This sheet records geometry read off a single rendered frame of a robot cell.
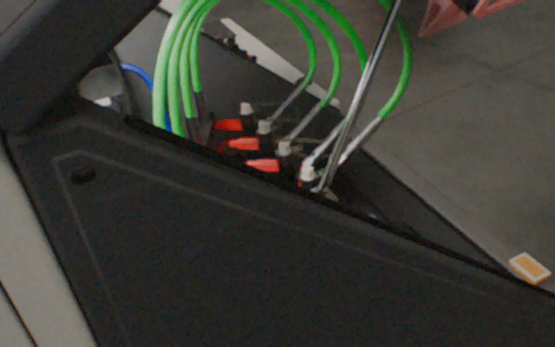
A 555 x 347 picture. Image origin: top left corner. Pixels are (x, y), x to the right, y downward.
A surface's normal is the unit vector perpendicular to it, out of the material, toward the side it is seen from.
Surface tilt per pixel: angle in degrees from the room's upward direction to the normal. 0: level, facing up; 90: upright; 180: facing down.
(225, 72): 90
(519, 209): 0
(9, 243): 90
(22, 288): 90
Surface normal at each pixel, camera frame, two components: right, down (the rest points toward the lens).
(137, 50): 0.42, 0.49
